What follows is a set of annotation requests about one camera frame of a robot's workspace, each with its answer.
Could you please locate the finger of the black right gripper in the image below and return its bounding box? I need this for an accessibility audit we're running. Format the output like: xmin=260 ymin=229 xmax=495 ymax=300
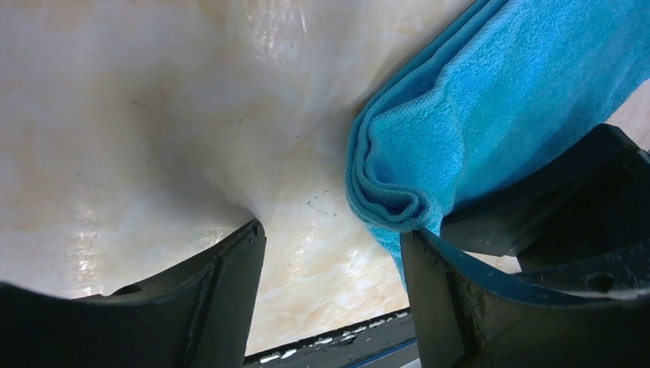
xmin=441 ymin=124 xmax=649 ymax=295

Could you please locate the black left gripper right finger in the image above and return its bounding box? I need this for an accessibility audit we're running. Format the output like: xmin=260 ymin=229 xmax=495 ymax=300
xmin=400 ymin=230 xmax=649 ymax=367

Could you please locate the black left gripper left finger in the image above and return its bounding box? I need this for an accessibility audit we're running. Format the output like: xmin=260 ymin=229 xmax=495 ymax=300
xmin=1 ymin=220 xmax=266 ymax=367

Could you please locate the bright blue terry towel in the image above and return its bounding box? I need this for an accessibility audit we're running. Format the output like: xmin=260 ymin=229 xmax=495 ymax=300
xmin=345 ymin=1 xmax=649 ymax=269

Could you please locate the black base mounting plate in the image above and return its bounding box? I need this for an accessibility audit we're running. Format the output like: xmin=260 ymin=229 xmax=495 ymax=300
xmin=243 ymin=307 xmax=419 ymax=368

